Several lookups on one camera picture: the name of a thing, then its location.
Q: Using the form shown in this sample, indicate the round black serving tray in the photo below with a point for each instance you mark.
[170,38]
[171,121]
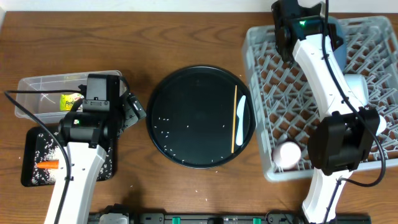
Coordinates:
[190,116]

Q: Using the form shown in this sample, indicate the light blue bowl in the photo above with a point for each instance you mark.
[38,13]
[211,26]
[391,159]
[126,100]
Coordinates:
[359,87]

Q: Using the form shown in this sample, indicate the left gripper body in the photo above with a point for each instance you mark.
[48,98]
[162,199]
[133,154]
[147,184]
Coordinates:
[132,114]

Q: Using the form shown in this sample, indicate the pink cup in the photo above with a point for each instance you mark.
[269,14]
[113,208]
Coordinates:
[286,155]

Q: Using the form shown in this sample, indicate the dark blue plate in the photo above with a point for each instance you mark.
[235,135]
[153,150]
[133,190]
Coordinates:
[338,42]

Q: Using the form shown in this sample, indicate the black rectangular tray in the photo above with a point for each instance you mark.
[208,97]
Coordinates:
[30,142]

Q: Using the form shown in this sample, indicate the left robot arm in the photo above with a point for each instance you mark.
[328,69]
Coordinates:
[84,139]

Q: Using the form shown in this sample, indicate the pile of white rice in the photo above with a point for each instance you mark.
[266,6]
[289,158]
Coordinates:
[46,150]

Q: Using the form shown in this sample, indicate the grey plastic dishwasher rack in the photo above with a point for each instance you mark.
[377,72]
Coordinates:
[283,102]

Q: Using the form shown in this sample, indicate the white plastic knife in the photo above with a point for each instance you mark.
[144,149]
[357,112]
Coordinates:
[240,115]

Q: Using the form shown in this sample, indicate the clear plastic bin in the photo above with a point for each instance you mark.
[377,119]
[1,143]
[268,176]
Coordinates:
[37,96]

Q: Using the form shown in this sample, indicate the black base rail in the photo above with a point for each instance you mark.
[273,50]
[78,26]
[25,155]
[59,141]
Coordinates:
[121,214]

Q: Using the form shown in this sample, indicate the light blue cup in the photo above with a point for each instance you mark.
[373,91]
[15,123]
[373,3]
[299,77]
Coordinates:
[382,125]

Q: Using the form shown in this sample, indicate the yellow foil snack wrapper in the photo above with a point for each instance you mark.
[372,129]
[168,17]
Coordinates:
[67,101]

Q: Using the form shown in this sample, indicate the orange carrot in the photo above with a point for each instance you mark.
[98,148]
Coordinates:
[48,165]

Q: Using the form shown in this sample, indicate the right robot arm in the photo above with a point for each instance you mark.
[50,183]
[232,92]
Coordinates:
[347,130]

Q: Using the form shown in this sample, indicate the wooden chopstick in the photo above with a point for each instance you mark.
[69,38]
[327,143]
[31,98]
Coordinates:
[234,120]

